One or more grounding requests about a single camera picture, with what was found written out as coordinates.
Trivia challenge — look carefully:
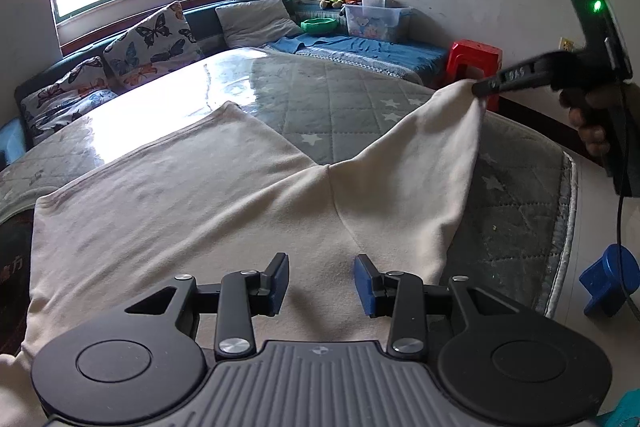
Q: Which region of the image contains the person's right hand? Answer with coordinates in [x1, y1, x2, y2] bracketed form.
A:
[568, 83, 639, 157]

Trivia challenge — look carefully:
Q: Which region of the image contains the grey plain cushion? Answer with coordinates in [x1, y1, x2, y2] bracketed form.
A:
[215, 0, 303, 49]

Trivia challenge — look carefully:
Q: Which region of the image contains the red plastic stool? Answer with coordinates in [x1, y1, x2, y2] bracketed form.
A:
[444, 39, 502, 86]

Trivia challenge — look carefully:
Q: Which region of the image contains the blue sofa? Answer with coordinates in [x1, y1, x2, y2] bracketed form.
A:
[1, 0, 448, 166]

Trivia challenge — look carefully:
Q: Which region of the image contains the cream beige garment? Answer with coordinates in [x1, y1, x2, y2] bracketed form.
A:
[1, 81, 485, 426]

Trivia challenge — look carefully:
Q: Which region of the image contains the grey quilted star table cover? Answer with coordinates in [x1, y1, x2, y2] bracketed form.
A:
[1, 48, 577, 315]

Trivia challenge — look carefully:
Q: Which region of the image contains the blue plastic stool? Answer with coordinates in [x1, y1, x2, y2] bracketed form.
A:
[579, 244, 639, 319]

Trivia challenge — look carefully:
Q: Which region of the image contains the green round bowl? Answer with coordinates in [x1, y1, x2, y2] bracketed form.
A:
[299, 17, 338, 36]

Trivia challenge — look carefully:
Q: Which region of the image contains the right butterfly print pillow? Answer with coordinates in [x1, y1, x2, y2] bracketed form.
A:
[103, 2, 204, 91]

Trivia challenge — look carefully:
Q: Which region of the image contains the left butterfly print pillow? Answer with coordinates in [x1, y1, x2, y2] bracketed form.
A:
[21, 56, 117, 145]

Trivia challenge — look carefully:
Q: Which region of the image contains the round black table burner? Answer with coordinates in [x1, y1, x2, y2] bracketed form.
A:
[0, 208, 34, 355]

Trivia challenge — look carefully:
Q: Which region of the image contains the clear plastic storage box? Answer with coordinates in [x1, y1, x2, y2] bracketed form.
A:
[343, 2, 413, 43]

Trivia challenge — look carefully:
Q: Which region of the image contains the butterfly print pillow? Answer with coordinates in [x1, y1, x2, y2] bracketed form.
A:
[21, 56, 117, 145]
[103, 2, 204, 91]

